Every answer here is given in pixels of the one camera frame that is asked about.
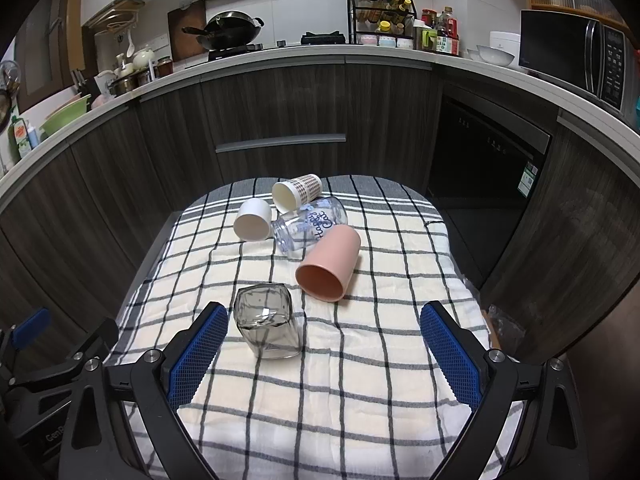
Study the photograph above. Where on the clear plastic bag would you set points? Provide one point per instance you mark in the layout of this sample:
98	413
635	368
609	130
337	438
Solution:
505	329

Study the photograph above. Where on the black microwave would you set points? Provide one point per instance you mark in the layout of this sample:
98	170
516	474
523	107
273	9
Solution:
555	50

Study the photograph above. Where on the clear printed glass cup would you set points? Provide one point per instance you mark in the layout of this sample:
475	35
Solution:
310	227

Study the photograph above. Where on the red lidded jar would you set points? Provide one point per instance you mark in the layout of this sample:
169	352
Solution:
427	16

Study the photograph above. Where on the group of spice jars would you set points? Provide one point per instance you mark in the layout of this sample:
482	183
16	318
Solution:
382	12

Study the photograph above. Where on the knife block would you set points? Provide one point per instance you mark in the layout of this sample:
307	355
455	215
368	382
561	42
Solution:
81	84

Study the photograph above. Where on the white rice cooker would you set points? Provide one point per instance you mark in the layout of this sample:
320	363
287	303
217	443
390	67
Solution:
505	40

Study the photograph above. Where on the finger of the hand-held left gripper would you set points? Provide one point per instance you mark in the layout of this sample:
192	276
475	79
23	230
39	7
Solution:
95	335
32	327

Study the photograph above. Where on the white cup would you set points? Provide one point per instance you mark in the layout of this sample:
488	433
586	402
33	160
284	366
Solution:
252	220

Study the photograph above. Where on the white ladle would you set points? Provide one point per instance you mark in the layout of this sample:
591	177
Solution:
129	44

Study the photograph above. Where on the dark wooden kitchen cabinet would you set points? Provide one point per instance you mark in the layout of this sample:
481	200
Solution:
280	105

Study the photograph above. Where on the dark red jar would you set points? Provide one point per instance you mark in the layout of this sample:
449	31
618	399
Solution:
164	66

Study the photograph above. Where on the black dishwasher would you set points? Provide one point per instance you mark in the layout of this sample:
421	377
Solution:
480	170

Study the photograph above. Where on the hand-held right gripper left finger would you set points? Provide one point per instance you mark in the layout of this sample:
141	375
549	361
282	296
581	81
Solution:
195	355

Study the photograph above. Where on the grey glass cup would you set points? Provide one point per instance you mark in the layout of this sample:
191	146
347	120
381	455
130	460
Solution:
262	320

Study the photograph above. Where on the black spice rack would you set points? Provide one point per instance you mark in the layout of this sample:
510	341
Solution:
410	25

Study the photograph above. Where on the white teapot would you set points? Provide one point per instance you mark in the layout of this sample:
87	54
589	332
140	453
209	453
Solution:
143	56

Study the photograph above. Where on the red label sauce bottle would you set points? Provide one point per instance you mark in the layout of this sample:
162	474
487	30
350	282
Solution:
448	37

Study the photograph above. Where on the black gas stove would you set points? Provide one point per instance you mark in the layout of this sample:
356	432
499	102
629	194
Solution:
280	47

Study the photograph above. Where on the checked cloth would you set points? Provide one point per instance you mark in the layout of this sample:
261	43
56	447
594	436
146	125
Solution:
350	410

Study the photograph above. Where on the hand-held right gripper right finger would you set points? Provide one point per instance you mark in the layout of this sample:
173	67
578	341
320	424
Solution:
450	355

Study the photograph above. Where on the large white bowl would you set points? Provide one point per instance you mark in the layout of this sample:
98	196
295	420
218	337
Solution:
495	56

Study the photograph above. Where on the pink cup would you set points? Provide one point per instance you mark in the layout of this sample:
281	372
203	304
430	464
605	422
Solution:
327	265

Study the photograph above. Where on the green mug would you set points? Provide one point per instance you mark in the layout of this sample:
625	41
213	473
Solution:
428	38

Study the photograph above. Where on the white blue bottle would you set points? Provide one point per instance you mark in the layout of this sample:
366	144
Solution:
34	136

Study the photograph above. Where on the hanging metal pan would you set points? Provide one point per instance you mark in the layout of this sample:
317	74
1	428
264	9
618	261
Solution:
7	92

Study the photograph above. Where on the stainless steel pot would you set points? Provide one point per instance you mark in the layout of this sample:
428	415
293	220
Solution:
123	84

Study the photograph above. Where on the checked paper cup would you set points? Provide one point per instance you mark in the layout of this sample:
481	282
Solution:
297	192

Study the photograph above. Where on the black wok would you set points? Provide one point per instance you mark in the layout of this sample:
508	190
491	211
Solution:
232	27

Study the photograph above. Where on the green dish soap bottle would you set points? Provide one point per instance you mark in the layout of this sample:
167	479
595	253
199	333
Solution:
20	140

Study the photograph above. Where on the green basin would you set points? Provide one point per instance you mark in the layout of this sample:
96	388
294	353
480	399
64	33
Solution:
65	119

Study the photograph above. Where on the hanging metal rack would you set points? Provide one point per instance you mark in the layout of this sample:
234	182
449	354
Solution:
120	12

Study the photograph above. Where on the dark wooden cutting board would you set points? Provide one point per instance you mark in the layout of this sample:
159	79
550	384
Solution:
179	40

